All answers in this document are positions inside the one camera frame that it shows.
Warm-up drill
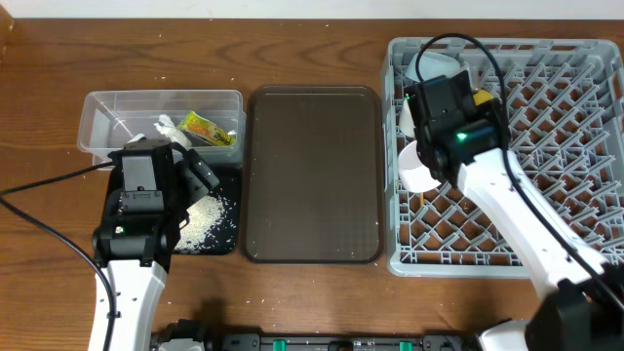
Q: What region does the white tissue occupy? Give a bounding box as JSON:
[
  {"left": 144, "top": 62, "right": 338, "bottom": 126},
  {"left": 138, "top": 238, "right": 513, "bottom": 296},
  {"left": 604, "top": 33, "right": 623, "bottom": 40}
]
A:
[{"left": 154, "top": 114, "right": 192, "bottom": 149}]

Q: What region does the white rice pile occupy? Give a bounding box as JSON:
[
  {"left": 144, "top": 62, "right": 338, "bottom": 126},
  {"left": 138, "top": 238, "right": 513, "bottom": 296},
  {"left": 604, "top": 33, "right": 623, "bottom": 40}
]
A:
[{"left": 175, "top": 194, "right": 238, "bottom": 255}]

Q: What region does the green orange snack wrapper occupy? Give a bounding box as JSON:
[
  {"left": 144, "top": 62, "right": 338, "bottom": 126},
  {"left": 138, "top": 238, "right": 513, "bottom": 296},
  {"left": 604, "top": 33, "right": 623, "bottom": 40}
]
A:
[{"left": 176, "top": 111, "right": 236, "bottom": 146}]

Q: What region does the white paper cup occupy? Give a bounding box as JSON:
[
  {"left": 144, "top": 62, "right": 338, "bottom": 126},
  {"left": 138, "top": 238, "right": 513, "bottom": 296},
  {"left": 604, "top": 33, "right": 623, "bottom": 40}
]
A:
[{"left": 398, "top": 97, "right": 415, "bottom": 138}]

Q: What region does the pink bowl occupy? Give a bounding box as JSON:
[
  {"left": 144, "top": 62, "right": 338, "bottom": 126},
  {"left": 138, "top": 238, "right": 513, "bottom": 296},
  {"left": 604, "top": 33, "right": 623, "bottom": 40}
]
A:
[{"left": 398, "top": 140, "right": 441, "bottom": 193}]

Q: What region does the yellow plate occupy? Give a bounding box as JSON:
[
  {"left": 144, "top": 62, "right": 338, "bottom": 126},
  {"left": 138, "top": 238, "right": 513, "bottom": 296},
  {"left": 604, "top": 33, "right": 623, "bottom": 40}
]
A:
[{"left": 473, "top": 90, "right": 493, "bottom": 106}]

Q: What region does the light blue bowl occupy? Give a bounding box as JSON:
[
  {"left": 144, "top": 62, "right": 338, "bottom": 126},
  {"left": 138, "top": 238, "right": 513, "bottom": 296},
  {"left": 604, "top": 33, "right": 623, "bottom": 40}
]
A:
[{"left": 405, "top": 52, "right": 470, "bottom": 83}]

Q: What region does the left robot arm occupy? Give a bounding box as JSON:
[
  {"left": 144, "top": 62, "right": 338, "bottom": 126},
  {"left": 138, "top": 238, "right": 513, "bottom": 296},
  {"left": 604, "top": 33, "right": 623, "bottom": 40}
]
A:
[{"left": 89, "top": 137, "right": 219, "bottom": 350}]

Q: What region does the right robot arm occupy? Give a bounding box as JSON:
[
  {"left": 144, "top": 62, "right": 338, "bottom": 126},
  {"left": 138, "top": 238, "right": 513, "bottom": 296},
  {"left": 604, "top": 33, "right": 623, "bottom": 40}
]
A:
[{"left": 409, "top": 97, "right": 623, "bottom": 350}]

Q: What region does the clear plastic waste bin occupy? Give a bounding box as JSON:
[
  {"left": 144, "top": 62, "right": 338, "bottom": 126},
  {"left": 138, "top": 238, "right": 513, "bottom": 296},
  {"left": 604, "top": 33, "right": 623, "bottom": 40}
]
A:
[{"left": 77, "top": 90, "right": 247, "bottom": 169}]

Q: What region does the grey dishwasher rack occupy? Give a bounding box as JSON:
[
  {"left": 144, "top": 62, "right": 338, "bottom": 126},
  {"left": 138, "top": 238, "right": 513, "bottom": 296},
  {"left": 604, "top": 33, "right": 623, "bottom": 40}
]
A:
[{"left": 381, "top": 37, "right": 623, "bottom": 279}]

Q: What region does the black plastic tray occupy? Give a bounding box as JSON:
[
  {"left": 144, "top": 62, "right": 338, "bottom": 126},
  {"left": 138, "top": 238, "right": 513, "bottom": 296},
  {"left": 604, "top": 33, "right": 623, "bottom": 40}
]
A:
[{"left": 97, "top": 164, "right": 244, "bottom": 256}]

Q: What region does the dark brown serving tray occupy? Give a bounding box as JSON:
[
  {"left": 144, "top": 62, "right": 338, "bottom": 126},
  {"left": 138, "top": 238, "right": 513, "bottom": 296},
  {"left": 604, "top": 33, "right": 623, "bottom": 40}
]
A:
[{"left": 243, "top": 86, "right": 385, "bottom": 264}]

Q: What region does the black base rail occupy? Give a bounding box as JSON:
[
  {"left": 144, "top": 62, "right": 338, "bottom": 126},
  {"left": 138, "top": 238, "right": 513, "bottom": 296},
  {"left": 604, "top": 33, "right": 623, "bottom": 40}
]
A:
[{"left": 148, "top": 320, "right": 481, "bottom": 351}]

